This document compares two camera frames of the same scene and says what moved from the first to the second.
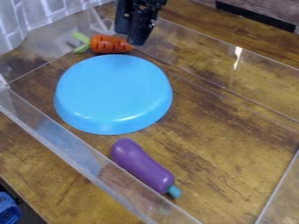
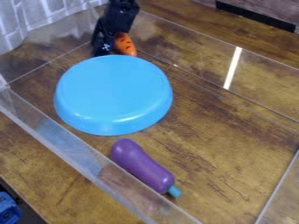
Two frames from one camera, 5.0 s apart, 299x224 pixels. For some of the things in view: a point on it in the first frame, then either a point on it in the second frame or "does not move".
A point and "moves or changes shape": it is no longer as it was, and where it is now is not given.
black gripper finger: [123, 16] -> [103, 40]
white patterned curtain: [24, 16] does not move
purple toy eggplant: [141, 168] does not move
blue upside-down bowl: [112, 94] does not move
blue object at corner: [11, 214] does not move
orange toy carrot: [101, 44] moves or changes shape
